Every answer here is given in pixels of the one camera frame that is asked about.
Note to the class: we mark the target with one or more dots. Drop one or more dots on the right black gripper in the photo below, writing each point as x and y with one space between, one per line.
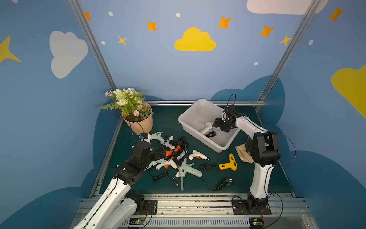
218 123

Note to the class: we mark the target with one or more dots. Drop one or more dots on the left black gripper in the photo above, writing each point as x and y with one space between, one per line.
161 151

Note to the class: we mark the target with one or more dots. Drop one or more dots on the large mint glue gun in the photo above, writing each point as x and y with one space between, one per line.
185 169

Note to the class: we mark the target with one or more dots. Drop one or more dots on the small white orange glue gun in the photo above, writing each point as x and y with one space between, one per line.
197 154

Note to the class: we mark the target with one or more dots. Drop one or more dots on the yellow glue gun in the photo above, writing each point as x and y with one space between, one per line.
232 164

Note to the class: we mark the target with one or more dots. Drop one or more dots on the large white glue gun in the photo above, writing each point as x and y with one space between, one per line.
208 129

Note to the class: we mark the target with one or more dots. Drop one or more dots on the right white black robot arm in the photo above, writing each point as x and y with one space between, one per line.
263 147

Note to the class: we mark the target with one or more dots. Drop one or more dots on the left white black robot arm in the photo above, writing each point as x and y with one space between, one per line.
118 203

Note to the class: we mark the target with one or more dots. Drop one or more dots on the orange glue gun in pile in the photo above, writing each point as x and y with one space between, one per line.
173 153

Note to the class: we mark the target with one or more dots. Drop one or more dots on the white orange glue gun lower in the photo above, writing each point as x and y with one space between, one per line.
162 163

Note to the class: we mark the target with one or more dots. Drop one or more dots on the white plastic storage box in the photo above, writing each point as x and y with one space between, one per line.
193 121

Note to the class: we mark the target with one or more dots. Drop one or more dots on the beige work glove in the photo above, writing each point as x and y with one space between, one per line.
243 154

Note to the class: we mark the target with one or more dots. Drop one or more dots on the artificial flower plant in pot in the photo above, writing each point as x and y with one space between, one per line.
135 111

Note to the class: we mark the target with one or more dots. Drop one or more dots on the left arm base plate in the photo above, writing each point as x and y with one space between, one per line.
148 205

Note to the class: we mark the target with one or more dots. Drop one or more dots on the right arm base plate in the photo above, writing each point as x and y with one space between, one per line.
241 207

